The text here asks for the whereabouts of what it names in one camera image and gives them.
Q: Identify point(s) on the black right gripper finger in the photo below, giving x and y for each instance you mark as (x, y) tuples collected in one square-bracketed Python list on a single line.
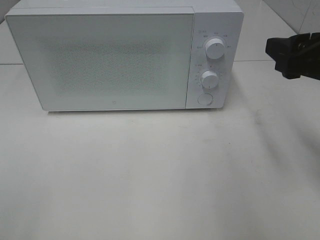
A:
[(296, 56)]

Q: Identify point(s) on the white timer knob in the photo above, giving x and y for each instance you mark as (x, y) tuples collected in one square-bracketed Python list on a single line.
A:
[(209, 79)]

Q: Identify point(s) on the round white door button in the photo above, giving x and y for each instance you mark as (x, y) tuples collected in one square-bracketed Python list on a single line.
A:
[(205, 99)]

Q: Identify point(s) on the white microwave door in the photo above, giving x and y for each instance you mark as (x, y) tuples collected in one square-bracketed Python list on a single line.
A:
[(106, 62)]

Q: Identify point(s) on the upper white power knob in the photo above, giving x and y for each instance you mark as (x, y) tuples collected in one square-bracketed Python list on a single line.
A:
[(214, 48)]

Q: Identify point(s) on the white microwave oven body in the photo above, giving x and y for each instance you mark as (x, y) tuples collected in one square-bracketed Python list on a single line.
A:
[(211, 18)]

